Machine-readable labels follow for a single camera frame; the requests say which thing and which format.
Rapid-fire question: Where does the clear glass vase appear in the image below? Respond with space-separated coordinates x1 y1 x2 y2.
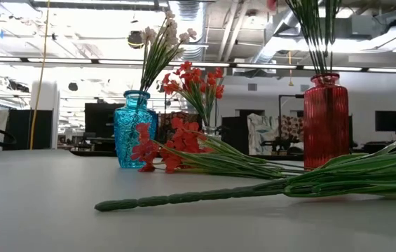
201 124 221 137

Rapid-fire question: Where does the red artificial flower bunch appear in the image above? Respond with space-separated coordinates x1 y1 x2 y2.
162 61 212 129
203 67 226 129
130 116 307 180

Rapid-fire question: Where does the blue glass vase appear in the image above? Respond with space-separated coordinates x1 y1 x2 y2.
113 90 159 169

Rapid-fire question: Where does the red ribbed glass vase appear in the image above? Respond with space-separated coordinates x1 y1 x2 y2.
302 73 350 172

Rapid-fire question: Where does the dark patterned cloth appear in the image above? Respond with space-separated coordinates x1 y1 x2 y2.
158 111 203 144

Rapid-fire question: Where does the black cabinet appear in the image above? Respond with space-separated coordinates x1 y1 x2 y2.
221 108 250 155

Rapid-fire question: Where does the white and teal cloth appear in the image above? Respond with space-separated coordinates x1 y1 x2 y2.
247 112 283 155

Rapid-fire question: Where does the floral patterned cloth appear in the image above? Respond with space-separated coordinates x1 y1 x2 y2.
280 114 306 146

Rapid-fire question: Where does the black monitor screen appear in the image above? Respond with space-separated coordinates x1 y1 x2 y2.
83 101 125 139
374 110 396 132

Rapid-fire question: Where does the round black ceiling lamp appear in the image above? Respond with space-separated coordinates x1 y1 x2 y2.
127 30 145 50

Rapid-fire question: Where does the white pillar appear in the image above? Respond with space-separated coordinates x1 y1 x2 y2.
30 79 61 151

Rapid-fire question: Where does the long light strip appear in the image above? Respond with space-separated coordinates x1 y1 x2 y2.
0 55 396 74

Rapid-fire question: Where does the black partition panel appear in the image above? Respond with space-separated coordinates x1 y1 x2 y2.
3 109 54 151

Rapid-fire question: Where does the corrugated silver air duct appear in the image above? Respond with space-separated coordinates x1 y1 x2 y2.
178 0 208 63

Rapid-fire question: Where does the black metal table frame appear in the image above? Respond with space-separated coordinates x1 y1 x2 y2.
69 149 306 162

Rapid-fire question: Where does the smooth silver air duct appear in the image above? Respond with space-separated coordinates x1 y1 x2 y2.
250 0 325 76

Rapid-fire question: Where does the long yellow cable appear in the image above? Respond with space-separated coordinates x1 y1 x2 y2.
29 0 51 151

